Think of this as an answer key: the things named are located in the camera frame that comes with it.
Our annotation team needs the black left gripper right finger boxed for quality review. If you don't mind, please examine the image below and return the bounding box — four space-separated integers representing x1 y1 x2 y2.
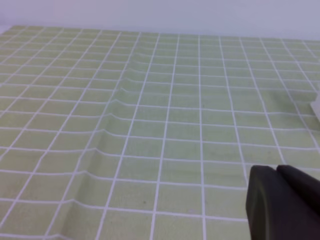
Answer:
276 165 320 213

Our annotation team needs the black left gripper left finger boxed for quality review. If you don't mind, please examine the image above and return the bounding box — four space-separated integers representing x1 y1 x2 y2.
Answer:
245 165 320 240

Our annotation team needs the white test tube rack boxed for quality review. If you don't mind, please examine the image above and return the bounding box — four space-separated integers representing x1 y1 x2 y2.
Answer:
310 93 320 121

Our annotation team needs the green checkered tablecloth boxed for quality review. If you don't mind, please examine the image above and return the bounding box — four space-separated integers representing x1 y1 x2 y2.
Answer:
0 25 320 240

